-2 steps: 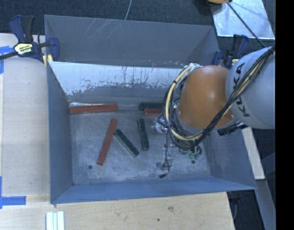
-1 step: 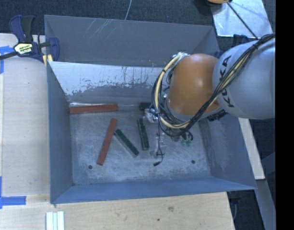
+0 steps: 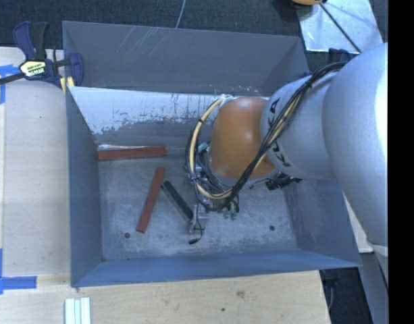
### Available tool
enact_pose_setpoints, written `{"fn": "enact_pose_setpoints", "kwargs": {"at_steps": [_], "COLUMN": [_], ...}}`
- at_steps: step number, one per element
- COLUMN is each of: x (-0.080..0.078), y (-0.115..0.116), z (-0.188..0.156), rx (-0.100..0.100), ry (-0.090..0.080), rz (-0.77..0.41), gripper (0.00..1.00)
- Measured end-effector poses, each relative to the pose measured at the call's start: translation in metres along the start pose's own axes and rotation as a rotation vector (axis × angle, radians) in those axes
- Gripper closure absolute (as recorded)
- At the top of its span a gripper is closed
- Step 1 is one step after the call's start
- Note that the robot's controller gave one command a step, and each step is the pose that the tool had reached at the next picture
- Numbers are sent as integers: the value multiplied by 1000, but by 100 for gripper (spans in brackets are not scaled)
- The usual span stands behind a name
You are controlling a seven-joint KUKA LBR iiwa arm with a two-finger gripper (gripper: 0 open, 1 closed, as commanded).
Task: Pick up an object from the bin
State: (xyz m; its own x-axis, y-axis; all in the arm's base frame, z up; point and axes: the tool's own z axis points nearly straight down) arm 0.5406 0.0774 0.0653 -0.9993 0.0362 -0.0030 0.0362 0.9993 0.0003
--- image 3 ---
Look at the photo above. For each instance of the dark green flat block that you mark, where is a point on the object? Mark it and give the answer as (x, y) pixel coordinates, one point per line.
(177, 200)

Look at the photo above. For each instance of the black cylinder on white bracket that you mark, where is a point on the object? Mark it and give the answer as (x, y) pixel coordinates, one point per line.
(282, 183)

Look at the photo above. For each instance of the grey metal bin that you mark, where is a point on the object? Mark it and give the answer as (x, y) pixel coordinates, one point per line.
(206, 238)

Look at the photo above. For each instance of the red-brown flat block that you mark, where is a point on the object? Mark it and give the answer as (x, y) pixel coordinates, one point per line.
(132, 154)
(152, 199)

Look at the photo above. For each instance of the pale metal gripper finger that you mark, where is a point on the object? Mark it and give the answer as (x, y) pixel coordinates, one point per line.
(202, 218)
(192, 226)

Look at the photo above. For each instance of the pale wood board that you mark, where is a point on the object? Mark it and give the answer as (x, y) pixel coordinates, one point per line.
(36, 181)

